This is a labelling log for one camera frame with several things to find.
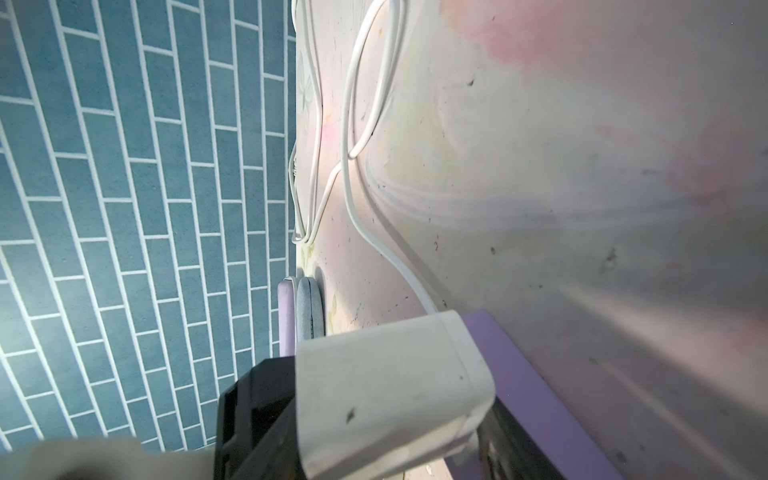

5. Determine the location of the purple case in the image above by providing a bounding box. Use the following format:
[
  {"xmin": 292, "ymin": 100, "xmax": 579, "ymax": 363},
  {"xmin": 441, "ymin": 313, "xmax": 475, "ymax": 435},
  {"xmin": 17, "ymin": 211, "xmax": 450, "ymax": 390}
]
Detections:
[{"xmin": 277, "ymin": 277, "xmax": 296, "ymax": 357}]

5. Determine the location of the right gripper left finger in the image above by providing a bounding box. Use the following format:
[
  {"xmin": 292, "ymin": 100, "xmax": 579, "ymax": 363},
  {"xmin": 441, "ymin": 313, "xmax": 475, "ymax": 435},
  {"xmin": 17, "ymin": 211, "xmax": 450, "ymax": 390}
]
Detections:
[{"xmin": 213, "ymin": 356, "xmax": 306, "ymax": 480}]

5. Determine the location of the grey blue case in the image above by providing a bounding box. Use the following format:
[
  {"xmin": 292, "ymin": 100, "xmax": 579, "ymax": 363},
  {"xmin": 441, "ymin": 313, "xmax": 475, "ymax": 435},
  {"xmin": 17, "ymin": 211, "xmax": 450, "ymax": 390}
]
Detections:
[{"xmin": 295, "ymin": 277, "xmax": 325, "ymax": 342}]

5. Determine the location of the white power strip cable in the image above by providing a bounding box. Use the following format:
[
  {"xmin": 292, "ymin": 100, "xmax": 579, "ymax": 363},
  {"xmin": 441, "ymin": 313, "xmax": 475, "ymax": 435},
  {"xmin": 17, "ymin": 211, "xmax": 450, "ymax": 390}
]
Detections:
[{"xmin": 287, "ymin": 0, "xmax": 442, "ymax": 316}]

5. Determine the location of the purple power strip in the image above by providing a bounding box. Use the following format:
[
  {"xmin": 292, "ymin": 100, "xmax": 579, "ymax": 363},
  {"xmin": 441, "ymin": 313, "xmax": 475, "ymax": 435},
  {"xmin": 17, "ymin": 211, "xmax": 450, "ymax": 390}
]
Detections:
[{"xmin": 446, "ymin": 310, "xmax": 622, "ymax": 479}]

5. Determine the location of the white charger adapter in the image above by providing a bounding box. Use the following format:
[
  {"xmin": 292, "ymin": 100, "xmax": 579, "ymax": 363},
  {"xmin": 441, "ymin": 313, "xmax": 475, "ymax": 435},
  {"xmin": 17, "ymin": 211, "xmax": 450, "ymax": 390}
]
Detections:
[{"xmin": 295, "ymin": 311, "xmax": 496, "ymax": 479}]

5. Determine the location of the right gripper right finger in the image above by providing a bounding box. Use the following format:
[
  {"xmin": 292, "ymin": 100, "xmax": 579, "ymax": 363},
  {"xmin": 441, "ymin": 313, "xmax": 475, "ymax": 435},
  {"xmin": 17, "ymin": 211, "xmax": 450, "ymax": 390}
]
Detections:
[{"xmin": 478, "ymin": 398, "xmax": 564, "ymax": 480}]

